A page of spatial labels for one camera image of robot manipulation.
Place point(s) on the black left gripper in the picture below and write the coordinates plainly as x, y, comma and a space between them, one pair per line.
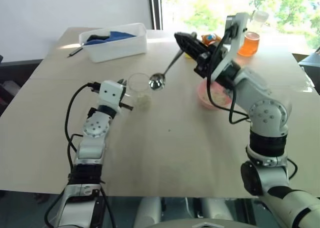
123, 95

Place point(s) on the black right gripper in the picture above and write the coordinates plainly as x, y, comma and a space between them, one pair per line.
204, 62

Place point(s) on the clear plastic cup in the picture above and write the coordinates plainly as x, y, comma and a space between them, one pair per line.
137, 86

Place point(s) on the metal spoon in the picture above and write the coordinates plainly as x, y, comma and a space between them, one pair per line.
157, 82

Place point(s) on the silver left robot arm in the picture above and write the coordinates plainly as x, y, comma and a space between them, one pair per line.
93, 129

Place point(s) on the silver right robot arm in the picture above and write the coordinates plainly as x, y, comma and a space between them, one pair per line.
267, 112

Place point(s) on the oatmeal in glass mug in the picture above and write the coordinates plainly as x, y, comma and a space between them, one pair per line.
144, 100

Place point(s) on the pink bowl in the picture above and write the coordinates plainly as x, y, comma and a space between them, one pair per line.
203, 98

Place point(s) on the oatmeal in pink bowl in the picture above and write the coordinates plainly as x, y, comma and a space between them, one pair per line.
220, 96

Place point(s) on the white plastic container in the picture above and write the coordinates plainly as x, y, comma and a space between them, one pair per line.
117, 47

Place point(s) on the orange translucent cup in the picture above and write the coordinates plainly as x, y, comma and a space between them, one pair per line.
248, 45

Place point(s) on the blue cloth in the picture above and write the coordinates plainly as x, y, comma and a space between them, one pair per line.
120, 35

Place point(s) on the black item in container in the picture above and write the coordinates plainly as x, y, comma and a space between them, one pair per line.
96, 36

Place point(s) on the black pen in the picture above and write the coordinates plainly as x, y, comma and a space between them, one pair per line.
74, 52

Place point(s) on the clear jar with white lid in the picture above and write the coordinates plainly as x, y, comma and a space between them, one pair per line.
260, 20

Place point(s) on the dark low cabinet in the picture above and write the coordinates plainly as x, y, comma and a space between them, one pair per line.
15, 72

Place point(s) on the dark furniture piece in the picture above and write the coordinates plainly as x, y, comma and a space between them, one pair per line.
311, 62

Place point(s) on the silver rounded robot leg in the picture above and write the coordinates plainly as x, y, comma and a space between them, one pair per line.
148, 211
215, 211

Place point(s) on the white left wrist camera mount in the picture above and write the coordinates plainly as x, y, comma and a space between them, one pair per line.
110, 92

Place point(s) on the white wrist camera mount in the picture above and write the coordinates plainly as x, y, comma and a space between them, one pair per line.
110, 92
237, 45

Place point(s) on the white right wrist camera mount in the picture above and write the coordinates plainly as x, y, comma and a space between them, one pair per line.
237, 45

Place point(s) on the black window frame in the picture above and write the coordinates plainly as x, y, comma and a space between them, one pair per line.
155, 7

